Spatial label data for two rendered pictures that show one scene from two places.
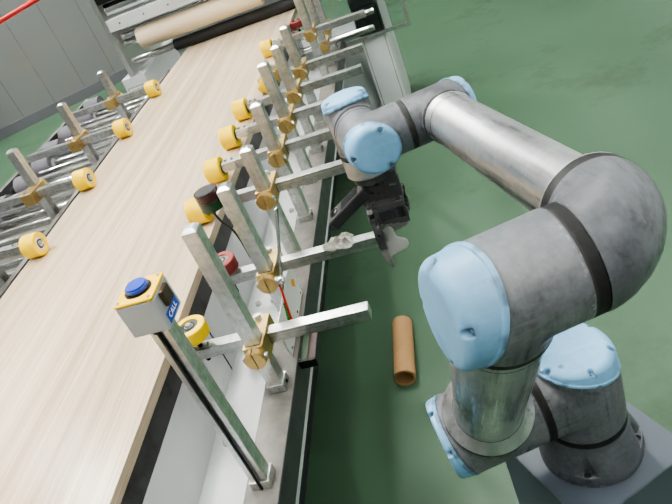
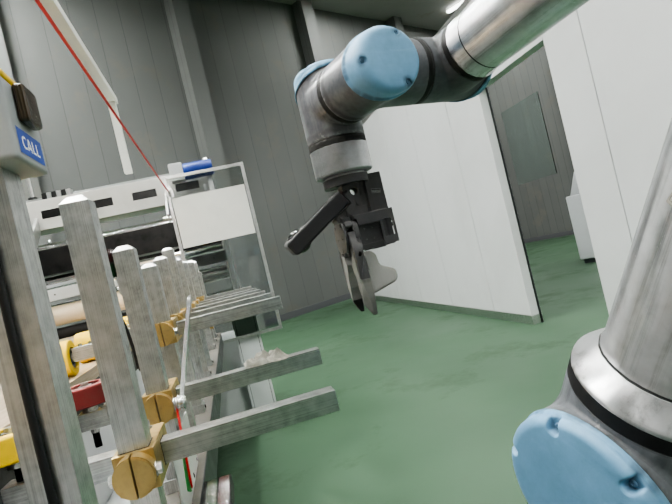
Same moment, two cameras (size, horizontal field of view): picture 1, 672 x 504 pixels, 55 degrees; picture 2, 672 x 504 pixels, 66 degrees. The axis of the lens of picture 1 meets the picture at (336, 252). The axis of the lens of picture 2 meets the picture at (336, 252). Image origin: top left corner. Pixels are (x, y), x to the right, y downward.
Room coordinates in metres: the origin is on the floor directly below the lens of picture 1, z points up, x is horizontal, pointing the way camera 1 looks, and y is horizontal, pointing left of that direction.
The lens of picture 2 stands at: (0.47, 0.29, 1.03)
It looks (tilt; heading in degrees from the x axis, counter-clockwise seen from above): 0 degrees down; 332
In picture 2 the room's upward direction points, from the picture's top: 14 degrees counter-clockwise
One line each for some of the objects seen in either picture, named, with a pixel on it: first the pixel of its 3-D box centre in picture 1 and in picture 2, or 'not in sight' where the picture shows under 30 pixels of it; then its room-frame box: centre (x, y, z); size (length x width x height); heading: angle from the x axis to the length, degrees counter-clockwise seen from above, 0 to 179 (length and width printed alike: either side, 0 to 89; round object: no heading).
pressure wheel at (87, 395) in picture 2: (228, 275); (91, 414); (1.50, 0.29, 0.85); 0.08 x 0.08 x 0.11
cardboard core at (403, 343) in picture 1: (403, 349); not in sight; (1.87, -0.09, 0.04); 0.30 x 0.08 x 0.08; 164
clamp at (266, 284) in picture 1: (269, 270); (161, 401); (1.45, 0.18, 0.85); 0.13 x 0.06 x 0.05; 164
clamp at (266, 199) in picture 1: (268, 190); (165, 331); (1.69, 0.11, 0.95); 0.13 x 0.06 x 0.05; 164
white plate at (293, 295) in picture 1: (290, 308); (187, 459); (1.40, 0.17, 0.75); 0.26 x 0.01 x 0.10; 164
